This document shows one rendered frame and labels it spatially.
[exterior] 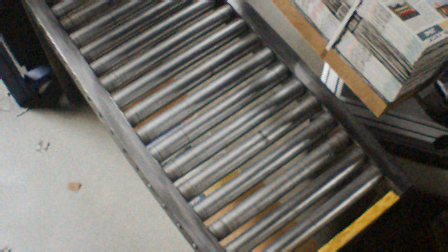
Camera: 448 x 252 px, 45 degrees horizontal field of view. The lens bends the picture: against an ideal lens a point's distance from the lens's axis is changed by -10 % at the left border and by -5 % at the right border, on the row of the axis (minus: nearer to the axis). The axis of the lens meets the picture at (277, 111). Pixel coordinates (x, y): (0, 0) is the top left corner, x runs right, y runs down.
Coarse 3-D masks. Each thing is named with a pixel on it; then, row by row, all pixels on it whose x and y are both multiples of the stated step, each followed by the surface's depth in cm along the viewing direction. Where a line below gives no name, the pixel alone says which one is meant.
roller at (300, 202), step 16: (352, 160) 148; (320, 176) 146; (336, 176) 145; (304, 192) 143; (320, 192) 143; (288, 208) 140; (304, 208) 142; (256, 224) 138; (272, 224) 138; (240, 240) 135; (256, 240) 136
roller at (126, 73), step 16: (208, 16) 165; (224, 16) 166; (192, 32) 162; (208, 32) 166; (160, 48) 158; (176, 48) 160; (128, 64) 155; (144, 64) 156; (112, 80) 152; (128, 80) 155
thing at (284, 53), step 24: (240, 0) 168; (264, 24) 165; (288, 48) 162; (312, 72) 159; (336, 96) 156; (336, 120) 153; (360, 144) 150; (360, 168) 157; (384, 168) 147; (384, 192) 153
